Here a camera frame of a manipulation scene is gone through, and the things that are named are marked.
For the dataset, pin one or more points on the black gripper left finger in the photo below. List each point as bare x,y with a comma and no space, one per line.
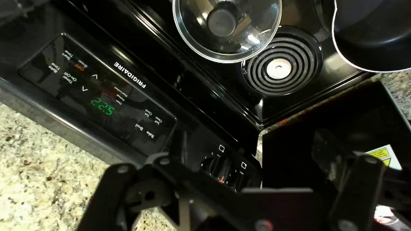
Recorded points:
190,200

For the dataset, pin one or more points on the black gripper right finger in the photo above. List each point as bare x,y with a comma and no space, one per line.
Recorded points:
357,178

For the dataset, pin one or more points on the glass pot lid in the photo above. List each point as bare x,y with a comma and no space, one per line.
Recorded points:
226,31

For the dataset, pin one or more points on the black electric stove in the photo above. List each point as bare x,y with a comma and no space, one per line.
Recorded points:
213,104

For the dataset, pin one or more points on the stove control panel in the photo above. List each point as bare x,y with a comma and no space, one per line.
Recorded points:
86,85

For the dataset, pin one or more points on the black box with yellow label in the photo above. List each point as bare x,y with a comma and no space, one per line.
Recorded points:
363,118

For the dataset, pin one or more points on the rear coil burner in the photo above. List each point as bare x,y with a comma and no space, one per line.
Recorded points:
287,63

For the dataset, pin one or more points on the black pot with handle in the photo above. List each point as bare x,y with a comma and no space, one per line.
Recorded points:
372,35

